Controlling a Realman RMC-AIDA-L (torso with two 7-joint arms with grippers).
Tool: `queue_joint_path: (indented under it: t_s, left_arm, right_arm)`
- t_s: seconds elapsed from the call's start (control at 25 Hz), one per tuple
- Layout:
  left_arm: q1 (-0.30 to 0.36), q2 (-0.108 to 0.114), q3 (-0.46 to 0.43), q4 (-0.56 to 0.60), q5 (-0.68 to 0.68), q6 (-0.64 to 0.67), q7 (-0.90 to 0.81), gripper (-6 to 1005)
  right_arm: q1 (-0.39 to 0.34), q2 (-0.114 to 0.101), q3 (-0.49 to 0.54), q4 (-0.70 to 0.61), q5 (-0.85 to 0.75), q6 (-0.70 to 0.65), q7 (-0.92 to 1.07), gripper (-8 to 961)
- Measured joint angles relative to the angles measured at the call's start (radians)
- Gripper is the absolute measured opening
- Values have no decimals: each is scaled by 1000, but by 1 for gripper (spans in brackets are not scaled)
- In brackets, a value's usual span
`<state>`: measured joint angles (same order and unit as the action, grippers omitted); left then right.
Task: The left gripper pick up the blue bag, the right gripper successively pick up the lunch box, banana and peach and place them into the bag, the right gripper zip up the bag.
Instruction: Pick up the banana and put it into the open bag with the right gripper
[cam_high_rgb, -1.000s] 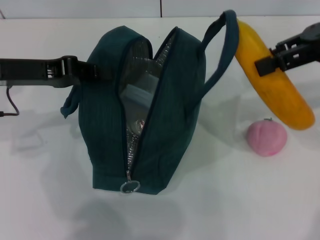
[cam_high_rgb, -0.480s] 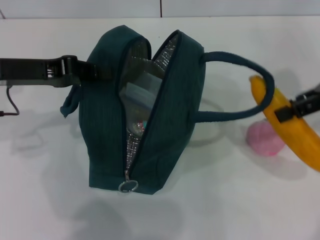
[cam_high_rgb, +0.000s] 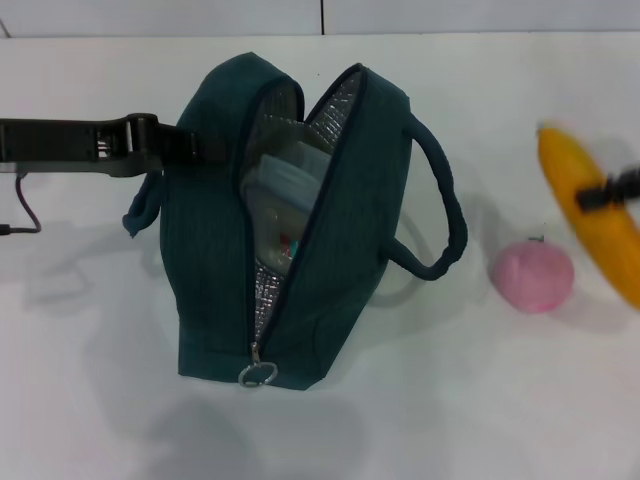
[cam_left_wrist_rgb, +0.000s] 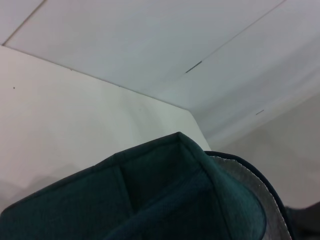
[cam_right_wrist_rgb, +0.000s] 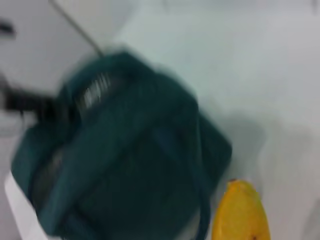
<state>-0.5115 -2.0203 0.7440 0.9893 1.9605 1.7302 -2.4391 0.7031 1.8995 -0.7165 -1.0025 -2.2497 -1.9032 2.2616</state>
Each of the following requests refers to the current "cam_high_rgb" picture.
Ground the clear food container blue seal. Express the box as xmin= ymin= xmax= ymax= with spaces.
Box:
xmin=238 ymin=139 xmax=334 ymax=275

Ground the yellow banana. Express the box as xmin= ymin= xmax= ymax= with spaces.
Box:
xmin=536 ymin=119 xmax=640 ymax=312

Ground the pink toy peach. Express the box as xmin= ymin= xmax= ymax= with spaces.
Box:
xmin=489 ymin=236 xmax=576 ymax=316

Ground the dark teal insulated lunch bag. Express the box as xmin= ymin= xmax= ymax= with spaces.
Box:
xmin=123 ymin=55 xmax=470 ymax=393

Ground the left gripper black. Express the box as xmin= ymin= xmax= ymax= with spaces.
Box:
xmin=0 ymin=112 xmax=237 ymax=180

